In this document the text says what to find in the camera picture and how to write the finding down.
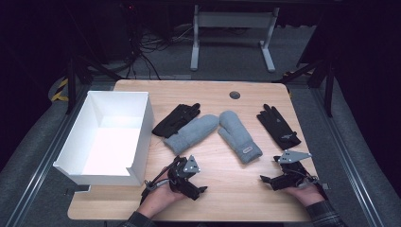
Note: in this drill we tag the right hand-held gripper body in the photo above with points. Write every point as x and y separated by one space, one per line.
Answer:
291 178

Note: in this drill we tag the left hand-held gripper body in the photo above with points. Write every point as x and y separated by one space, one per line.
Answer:
180 179

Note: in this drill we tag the black glove with logo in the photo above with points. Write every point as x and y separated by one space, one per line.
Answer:
279 129

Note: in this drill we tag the grey mitten with label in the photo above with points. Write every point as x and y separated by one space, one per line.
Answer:
236 135

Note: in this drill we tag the plain grey mitten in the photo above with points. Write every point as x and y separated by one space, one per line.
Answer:
192 132

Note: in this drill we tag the plain black glove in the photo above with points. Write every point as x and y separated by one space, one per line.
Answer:
176 121

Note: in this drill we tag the white box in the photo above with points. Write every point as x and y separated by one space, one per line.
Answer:
110 142

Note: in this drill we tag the person's right hand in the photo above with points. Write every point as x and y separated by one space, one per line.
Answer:
307 195

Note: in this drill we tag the person's left hand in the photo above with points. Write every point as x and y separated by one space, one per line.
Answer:
159 198

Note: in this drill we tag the grey table grommet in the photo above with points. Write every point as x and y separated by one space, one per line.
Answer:
235 95

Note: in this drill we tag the black metal stand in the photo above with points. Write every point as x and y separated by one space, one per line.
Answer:
329 91
72 85

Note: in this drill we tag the yellow and black tape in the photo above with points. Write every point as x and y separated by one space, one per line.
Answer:
61 90

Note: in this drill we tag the grey metal rail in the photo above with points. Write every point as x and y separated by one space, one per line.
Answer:
41 164
350 164

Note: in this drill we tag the white desk frame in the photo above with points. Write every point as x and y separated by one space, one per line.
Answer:
233 19

